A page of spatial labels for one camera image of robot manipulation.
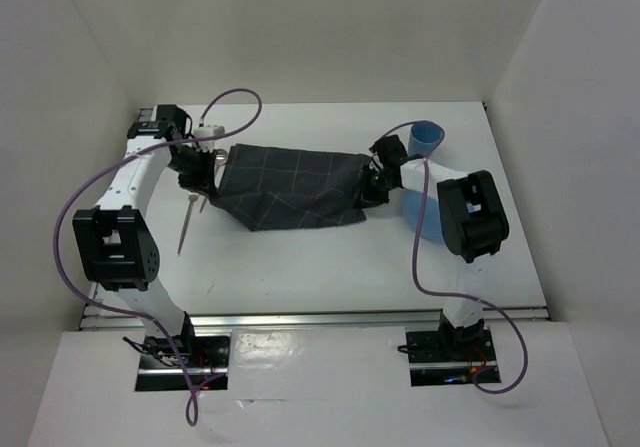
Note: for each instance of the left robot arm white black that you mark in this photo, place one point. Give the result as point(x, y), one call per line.
point(116, 247)

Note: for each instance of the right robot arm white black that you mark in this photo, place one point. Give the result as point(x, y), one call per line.
point(473, 227)

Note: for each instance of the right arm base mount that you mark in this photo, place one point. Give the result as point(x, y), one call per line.
point(451, 356)

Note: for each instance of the blue plastic plate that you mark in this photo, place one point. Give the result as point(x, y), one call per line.
point(431, 226)

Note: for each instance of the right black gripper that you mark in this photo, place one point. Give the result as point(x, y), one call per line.
point(368, 197)

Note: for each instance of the aluminium table frame rail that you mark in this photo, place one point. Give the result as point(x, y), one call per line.
point(227, 276)

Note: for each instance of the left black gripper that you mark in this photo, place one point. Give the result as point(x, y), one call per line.
point(203, 183)

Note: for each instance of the silver spoon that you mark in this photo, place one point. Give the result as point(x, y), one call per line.
point(220, 161)

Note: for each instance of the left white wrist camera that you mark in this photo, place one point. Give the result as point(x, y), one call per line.
point(206, 133)

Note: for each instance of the silver fork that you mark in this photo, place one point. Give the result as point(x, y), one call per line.
point(192, 199)

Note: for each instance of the blue plastic cup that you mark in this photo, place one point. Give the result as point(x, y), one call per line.
point(424, 138)

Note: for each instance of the dark grey checked cloth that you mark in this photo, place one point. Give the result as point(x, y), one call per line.
point(271, 188)

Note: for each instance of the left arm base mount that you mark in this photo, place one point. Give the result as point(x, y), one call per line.
point(159, 369)

